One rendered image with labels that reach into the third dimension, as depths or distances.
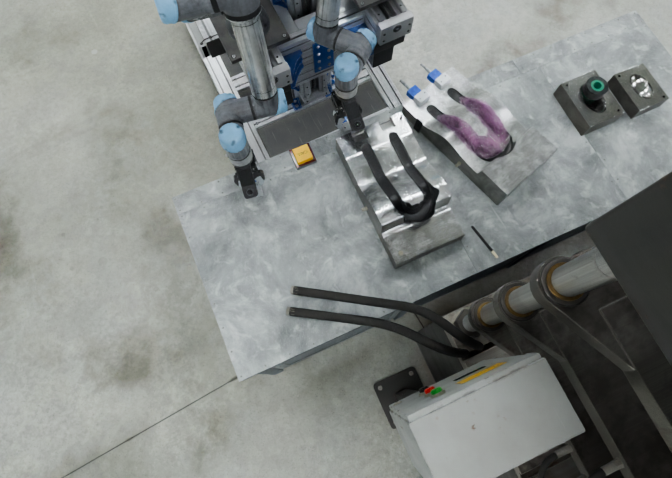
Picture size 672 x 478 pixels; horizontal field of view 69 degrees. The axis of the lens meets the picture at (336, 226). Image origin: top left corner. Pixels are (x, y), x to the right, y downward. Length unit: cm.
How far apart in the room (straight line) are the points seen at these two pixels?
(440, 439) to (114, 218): 223
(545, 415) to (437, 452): 22
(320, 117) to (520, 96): 103
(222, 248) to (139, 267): 102
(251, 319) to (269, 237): 29
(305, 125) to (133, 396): 157
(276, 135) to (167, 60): 95
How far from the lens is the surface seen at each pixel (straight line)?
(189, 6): 130
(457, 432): 102
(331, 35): 165
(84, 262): 286
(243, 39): 138
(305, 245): 173
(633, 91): 219
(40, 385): 286
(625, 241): 71
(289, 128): 258
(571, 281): 95
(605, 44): 235
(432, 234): 170
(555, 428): 108
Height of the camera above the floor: 246
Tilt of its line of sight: 73 degrees down
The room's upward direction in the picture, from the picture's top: 2 degrees counter-clockwise
